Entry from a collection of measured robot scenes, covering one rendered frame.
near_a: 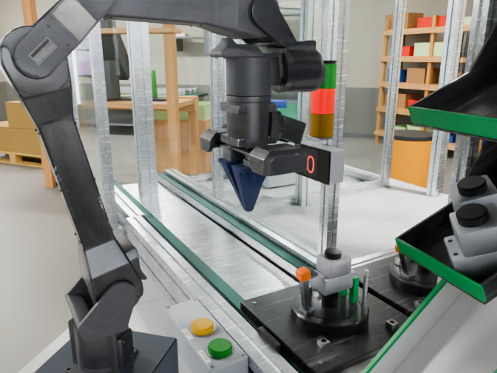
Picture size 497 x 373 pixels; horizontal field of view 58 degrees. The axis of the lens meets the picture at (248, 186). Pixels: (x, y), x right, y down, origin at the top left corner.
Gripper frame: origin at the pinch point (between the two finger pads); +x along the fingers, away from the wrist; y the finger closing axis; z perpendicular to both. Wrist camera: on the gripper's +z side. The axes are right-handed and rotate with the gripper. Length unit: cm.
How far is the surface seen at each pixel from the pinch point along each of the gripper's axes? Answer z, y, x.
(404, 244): 11.9, -16.7, 4.7
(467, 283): 10.4, -26.2, 4.9
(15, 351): -35, 175, 126
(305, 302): 13.8, 4.4, 24.0
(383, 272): 41, 12, 28
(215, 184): 33, 80, 24
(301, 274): 12.6, 4.1, 18.3
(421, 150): 298, 211, 63
